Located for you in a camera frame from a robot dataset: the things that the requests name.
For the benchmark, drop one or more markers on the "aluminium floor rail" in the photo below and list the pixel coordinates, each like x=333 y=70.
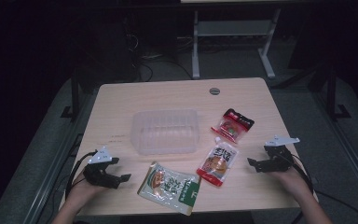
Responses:
x=351 y=155
x=48 y=183

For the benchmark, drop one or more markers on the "green and white food packet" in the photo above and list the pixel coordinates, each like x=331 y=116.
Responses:
x=169 y=188

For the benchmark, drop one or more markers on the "red and white spouted pouch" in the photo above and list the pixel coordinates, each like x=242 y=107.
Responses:
x=217 y=163

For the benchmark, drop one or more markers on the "white metal desk frame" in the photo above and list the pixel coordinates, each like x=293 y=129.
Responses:
x=233 y=28

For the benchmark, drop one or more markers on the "person's left hand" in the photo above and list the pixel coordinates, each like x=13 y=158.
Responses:
x=79 y=191

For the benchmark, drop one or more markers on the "red and black snack packet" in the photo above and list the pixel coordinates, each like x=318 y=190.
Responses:
x=233 y=126

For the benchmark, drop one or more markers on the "person's right hand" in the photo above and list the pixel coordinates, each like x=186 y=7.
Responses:
x=292 y=182

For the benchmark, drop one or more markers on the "black metal stand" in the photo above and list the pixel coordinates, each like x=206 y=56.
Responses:
x=74 y=96
x=332 y=93

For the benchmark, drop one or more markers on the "clear plastic container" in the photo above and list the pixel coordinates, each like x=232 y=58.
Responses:
x=164 y=132

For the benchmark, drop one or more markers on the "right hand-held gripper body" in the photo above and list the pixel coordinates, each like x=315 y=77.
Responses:
x=279 y=157

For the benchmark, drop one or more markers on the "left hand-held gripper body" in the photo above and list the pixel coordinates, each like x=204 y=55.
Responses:
x=97 y=175

